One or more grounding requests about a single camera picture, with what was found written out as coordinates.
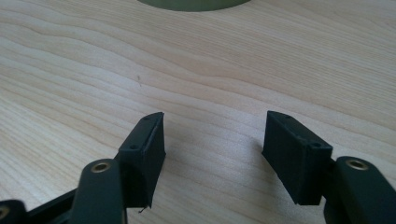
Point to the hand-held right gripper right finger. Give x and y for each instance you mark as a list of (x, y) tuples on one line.
[(289, 161)]

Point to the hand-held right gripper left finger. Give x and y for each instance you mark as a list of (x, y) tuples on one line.
[(146, 155)]

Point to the pale green plastic bin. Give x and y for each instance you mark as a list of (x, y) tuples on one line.
[(193, 4)]

